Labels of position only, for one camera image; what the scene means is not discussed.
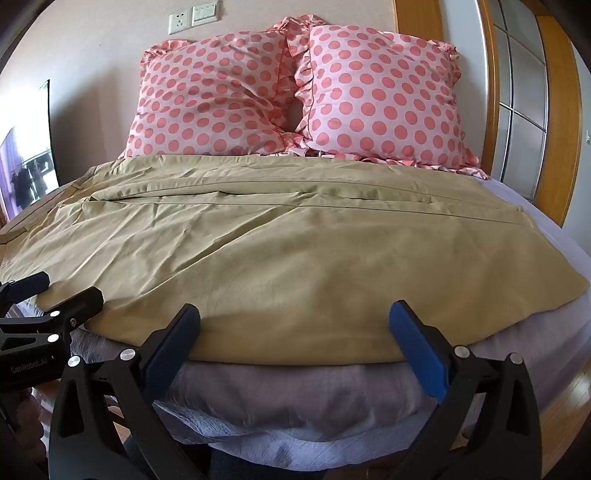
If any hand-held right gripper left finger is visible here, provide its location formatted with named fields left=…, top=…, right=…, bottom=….
left=48, top=302, right=205, bottom=480

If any wall poster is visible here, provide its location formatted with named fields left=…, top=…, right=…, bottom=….
left=0, top=79, right=61, bottom=223

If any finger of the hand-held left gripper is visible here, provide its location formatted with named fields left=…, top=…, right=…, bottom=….
left=0, top=286, right=105, bottom=354
left=0, top=271, right=51, bottom=311

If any white light switch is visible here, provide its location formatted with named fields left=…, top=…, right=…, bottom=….
left=191, top=1, right=219, bottom=25

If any wooden framed glass door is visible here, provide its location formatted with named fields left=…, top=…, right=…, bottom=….
left=478, top=0, right=583, bottom=228

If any wooden headboard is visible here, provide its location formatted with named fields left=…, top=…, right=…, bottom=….
left=392, top=0, right=447, bottom=48

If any pink polka dot pillow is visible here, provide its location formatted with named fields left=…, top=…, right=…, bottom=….
left=120, top=16, right=315, bottom=161
left=286, top=23, right=490, bottom=181

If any white wall socket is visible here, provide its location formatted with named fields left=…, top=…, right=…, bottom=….
left=167, top=10, right=191, bottom=36

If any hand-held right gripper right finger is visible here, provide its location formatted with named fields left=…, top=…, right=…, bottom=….
left=389, top=300, right=544, bottom=480

